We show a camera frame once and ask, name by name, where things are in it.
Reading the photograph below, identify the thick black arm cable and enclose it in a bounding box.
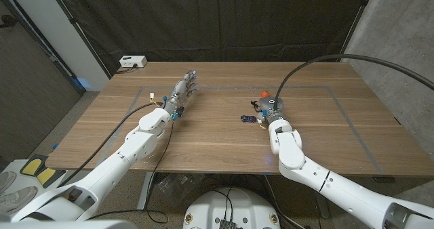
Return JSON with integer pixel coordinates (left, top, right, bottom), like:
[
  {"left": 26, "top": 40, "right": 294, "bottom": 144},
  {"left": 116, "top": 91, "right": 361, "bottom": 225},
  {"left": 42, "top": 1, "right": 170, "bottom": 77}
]
[
  {"left": 273, "top": 54, "right": 434, "bottom": 111},
  {"left": 56, "top": 101, "right": 165, "bottom": 188}
]

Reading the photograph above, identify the thin black hanging cable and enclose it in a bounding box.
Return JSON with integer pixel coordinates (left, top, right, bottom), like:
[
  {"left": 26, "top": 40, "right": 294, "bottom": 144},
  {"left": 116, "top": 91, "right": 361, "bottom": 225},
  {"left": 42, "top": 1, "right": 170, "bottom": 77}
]
[{"left": 84, "top": 119, "right": 176, "bottom": 225}]

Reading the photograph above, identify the clear plastic bag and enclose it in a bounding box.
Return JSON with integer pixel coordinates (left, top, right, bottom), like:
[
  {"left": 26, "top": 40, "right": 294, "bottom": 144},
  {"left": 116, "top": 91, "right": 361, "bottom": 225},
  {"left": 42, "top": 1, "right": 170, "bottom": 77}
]
[{"left": 155, "top": 173, "right": 201, "bottom": 209}]

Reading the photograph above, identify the black floor cable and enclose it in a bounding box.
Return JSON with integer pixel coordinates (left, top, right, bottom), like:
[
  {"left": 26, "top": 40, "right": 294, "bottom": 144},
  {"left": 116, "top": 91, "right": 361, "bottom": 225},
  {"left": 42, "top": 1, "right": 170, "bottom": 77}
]
[{"left": 199, "top": 175, "right": 272, "bottom": 196}]

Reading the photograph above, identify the white power outlet box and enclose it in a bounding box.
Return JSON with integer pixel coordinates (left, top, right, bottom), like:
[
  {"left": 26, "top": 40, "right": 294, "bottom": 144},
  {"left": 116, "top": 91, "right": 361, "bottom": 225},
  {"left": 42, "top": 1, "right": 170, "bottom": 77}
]
[{"left": 119, "top": 55, "right": 148, "bottom": 68}]

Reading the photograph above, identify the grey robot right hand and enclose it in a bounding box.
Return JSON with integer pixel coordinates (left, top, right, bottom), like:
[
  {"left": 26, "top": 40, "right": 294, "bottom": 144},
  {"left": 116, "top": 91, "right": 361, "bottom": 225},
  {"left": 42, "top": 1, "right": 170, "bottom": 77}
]
[{"left": 256, "top": 96, "right": 288, "bottom": 123}]

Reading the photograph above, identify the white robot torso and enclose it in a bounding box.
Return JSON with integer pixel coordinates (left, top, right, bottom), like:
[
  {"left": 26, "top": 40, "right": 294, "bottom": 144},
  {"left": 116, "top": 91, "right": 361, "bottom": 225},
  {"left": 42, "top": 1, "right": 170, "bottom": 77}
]
[{"left": 182, "top": 187, "right": 281, "bottom": 229}]

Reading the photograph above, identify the black fabric backdrop curtain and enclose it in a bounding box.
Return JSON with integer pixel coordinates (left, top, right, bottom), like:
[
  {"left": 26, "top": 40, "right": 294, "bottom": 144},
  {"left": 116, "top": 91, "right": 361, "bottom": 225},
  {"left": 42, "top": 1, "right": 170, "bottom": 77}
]
[{"left": 47, "top": 0, "right": 374, "bottom": 76}]

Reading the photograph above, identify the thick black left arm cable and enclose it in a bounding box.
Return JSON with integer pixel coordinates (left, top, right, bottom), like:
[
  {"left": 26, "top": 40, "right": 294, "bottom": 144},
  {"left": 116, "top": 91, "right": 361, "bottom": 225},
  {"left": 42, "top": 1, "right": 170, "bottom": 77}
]
[{"left": 56, "top": 101, "right": 165, "bottom": 188}]

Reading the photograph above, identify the grey sneaker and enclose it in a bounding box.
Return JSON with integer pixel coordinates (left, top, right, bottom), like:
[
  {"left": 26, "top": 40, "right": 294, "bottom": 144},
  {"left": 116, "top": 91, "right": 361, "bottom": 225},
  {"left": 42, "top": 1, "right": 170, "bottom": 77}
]
[
  {"left": 0, "top": 186, "right": 38, "bottom": 216},
  {"left": 0, "top": 171, "right": 17, "bottom": 194}
]

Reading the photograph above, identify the blue tape piece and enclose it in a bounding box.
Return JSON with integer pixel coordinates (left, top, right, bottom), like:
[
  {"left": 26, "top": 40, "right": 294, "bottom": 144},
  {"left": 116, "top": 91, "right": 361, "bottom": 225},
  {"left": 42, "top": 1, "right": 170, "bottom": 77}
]
[{"left": 71, "top": 76, "right": 92, "bottom": 91}]

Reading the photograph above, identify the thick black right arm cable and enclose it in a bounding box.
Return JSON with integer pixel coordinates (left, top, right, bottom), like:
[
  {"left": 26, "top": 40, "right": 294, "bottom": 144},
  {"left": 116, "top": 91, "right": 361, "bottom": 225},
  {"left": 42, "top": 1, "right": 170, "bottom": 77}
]
[{"left": 273, "top": 54, "right": 434, "bottom": 111}]

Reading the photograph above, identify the black backdrop stand pole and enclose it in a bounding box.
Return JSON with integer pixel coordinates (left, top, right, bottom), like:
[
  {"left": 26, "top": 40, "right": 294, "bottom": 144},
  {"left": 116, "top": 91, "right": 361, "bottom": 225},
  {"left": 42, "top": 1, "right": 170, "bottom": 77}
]
[
  {"left": 47, "top": 0, "right": 112, "bottom": 80},
  {"left": 338, "top": 0, "right": 376, "bottom": 62}
]

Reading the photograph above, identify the black power box cord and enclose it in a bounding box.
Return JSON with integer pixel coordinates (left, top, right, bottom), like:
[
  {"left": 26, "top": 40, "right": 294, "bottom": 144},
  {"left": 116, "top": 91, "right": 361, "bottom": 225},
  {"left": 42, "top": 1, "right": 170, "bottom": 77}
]
[{"left": 115, "top": 65, "right": 138, "bottom": 75}]

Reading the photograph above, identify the dark table leg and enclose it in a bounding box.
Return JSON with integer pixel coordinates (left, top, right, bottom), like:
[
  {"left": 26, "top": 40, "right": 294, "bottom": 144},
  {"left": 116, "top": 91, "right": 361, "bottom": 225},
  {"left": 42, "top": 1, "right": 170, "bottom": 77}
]
[{"left": 313, "top": 188, "right": 330, "bottom": 220}]

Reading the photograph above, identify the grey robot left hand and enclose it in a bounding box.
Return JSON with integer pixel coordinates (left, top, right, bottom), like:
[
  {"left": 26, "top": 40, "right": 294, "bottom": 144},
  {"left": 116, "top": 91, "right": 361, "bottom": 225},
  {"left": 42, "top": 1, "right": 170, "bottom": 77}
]
[{"left": 163, "top": 69, "right": 199, "bottom": 117}]

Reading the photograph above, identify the yellow black foot pedal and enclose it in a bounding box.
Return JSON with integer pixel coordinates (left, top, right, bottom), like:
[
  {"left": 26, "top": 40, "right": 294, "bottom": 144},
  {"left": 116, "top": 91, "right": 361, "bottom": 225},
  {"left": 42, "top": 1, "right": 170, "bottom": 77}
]
[
  {"left": 20, "top": 154, "right": 48, "bottom": 178},
  {"left": 36, "top": 167, "right": 67, "bottom": 188}
]

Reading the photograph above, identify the black device on torso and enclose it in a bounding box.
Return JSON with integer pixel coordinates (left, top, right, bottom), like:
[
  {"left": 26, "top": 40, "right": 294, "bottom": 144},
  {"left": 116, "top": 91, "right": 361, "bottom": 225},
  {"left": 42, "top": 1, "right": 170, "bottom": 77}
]
[{"left": 219, "top": 218, "right": 238, "bottom": 229}]

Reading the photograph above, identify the white connector with yellow wires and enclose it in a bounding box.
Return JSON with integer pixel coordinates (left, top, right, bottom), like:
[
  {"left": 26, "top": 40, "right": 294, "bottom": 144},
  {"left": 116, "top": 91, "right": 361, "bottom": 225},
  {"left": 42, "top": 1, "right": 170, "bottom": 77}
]
[{"left": 148, "top": 92, "right": 163, "bottom": 107}]

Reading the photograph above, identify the light grey table leg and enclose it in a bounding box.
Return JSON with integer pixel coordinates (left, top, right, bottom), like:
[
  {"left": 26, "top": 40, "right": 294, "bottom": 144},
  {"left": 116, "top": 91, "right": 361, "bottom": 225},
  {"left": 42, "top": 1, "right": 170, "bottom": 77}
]
[{"left": 137, "top": 172, "right": 155, "bottom": 212}]

